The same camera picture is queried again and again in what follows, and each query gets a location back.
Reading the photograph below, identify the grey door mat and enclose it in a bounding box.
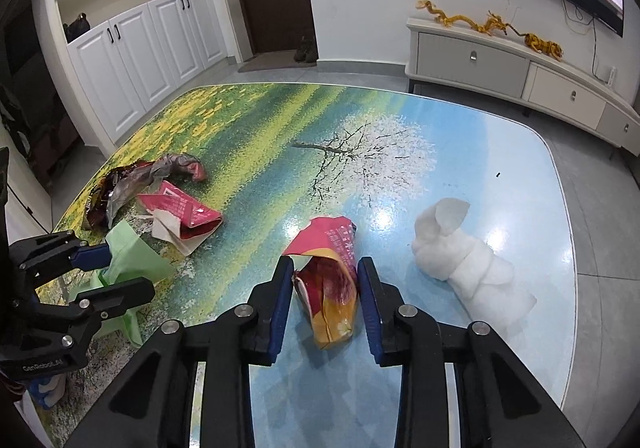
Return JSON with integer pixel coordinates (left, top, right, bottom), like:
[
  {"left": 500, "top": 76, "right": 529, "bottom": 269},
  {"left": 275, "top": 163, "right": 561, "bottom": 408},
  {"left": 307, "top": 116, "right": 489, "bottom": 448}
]
[{"left": 237, "top": 53, "right": 322, "bottom": 74}]

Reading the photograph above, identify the white television cabinet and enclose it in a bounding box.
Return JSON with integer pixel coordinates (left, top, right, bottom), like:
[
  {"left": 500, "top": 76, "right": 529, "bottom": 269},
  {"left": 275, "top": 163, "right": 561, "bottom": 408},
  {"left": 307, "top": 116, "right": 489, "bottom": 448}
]
[{"left": 405, "top": 15, "right": 640, "bottom": 153}]

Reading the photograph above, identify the dark bag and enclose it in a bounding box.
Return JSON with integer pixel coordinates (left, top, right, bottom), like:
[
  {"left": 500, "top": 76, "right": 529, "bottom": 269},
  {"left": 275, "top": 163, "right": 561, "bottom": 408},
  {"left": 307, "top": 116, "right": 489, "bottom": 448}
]
[{"left": 62, "top": 13, "right": 94, "bottom": 44}]

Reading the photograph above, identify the white tissue wad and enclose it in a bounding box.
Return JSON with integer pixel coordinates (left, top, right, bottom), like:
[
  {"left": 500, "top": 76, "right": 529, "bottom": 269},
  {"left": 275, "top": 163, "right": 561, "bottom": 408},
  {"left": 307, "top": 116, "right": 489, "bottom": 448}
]
[{"left": 411, "top": 198, "right": 538, "bottom": 324}]

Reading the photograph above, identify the blue white patterned cloth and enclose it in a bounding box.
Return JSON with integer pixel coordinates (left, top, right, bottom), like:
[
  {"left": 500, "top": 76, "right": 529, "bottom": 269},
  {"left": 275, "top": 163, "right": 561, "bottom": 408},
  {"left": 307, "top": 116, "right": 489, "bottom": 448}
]
[{"left": 27, "top": 374, "right": 67, "bottom": 410}]

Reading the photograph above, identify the red yellow snack packet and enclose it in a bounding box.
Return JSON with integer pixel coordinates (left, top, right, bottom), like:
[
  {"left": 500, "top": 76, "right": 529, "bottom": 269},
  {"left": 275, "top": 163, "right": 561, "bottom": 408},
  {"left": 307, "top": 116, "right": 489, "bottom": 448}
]
[{"left": 282, "top": 215, "right": 361, "bottom": 351}]

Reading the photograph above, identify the white lower cabinet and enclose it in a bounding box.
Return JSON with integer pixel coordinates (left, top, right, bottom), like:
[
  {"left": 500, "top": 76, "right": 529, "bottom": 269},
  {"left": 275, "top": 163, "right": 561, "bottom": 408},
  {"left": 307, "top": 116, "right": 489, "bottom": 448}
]
[{"left": 62, "top": 0, "right": 228, "bottom": 145}]

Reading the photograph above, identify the pair of brown shoes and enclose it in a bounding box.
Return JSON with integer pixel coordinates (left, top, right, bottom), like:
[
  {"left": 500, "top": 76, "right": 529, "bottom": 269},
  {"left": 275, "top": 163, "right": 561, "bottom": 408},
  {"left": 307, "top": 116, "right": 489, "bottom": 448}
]
[{"left": 294, "top": 35, "right": 319, "bottom": 64}]

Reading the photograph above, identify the pink paper packet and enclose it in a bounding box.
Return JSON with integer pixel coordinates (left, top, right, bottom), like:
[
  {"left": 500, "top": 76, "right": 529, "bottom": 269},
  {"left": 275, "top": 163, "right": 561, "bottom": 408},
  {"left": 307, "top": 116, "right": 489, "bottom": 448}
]
[{"left": 136, "top": 180, "right": 223, "bottom": 256}]

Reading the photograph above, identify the brown silver snack wrapper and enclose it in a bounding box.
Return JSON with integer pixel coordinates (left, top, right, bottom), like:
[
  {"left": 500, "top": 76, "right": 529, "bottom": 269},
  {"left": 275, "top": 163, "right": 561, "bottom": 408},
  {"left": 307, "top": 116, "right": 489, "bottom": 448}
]
[{"left": 80, "top": 153, "right": 208, "bottom": 231}]

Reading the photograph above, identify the television cable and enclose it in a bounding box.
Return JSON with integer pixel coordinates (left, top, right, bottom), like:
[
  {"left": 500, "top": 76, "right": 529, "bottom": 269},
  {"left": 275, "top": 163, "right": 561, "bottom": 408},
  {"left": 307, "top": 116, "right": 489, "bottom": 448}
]
[{"left": 562, "top": 0, "right": 602, "bottom": 75}]

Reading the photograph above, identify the green plastic wrapper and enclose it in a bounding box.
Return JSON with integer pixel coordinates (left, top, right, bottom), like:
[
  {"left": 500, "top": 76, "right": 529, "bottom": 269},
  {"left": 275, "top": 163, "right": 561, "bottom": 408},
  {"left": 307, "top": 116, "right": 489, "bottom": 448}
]
[{"left": 67, "top": 220, "right": 176, "bottom": 346}]

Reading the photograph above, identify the golden tiger figurine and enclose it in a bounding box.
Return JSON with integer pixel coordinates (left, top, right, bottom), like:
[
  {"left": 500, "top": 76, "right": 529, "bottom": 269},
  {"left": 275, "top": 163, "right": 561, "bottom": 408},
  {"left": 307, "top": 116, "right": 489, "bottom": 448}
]
[{"left": 523, "top": 32, "right": 564, "bottom": 62}]

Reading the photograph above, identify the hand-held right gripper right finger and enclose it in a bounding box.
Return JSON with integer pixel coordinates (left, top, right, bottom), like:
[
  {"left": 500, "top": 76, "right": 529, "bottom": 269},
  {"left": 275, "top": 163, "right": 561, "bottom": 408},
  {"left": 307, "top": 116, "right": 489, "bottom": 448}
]
[{"left": 357, "top": 256, "right": 576, "bottom": 448}]

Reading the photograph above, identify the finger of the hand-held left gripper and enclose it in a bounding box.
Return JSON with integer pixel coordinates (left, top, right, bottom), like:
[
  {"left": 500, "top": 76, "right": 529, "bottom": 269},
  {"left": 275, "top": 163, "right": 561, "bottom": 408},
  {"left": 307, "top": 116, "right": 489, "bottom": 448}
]
[
  {"left": 69, "top": 277, "right": 156, "bottom": 325},
  {"left": 9, "top": 230, "right": 114, "bottom": 282}
]

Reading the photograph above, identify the golden dragon figurine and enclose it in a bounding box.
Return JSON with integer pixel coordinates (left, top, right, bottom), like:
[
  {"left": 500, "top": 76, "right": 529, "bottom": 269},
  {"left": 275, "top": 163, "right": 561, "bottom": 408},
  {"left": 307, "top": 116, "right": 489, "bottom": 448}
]
[
  {"left": 475, "top": 10, "right": 524, "bottom": 37},
  {"left": 417, "top": 0, "right": 481, "bottom": 30}
]

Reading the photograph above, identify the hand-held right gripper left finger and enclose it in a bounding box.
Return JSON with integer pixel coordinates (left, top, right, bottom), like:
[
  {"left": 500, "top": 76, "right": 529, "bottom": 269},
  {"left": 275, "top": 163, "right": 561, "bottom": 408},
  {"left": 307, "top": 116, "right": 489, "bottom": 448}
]
[{"left": 65, "top": 257, "right": 296, "bottom": 448}]

